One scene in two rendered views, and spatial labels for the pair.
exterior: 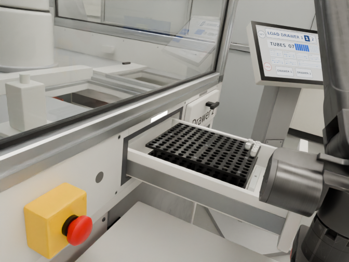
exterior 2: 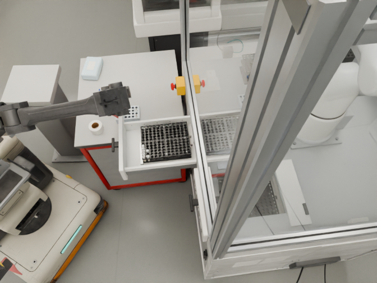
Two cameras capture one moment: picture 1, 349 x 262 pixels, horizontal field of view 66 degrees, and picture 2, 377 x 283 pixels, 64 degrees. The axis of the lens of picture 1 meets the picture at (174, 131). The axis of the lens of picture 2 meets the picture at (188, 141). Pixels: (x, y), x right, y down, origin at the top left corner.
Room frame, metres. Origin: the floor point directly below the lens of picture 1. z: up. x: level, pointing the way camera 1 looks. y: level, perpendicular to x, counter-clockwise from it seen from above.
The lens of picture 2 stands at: (1.22, -0.32, 2.11)
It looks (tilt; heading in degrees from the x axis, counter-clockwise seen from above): 61 degrees down; 151
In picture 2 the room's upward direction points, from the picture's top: 1 degrees counter-clockwise
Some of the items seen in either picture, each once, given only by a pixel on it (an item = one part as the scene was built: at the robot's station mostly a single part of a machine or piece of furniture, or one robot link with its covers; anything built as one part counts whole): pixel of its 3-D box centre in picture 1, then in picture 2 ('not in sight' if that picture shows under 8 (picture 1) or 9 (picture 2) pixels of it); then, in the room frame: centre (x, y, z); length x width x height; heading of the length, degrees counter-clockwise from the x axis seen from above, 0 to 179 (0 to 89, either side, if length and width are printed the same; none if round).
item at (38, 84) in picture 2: not in sight; (56, 119); (-0.25, -0.55, 0.38); 0.30 x 0.30 x 0.76; 62
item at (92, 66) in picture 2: not in sight; (92, 68); (-0.15, -0.20, 0.78); 0.15 x 0.10 x 0.04; 145
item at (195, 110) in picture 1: (202, 111); (200, 204); (0.89, -0.09, 0.87); 0.29 x 0.02 x 0.11; 157
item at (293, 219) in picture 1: (295, 185); (123, 147); (0.48, -0.26, 0.87); 0.29 x 0.02 x 0.11; 157
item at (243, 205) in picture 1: (200, 158); (167, 143); (0.56, -0.07, 0.86); 0.40 x 0.26 x 0.06; 67
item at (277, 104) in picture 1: (268, 156); not in sight; (1.39, -0.56, 0.51); 0.50 x 0.45 x 1.02; 19
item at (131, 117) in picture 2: not in sight; (128, 114); (0.25, -0.15, 0.78); 0.12 x 0.08 x 0.04; 66
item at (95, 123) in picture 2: not in sight; (96, 127); (0.25, -0.33, 0.78); 0.07 x 0.07 x 0.04
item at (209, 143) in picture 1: (204, 157); (165, 142); (0.56, -0.08, 0.87); 0.22 x 0.18 x 0.06; 67
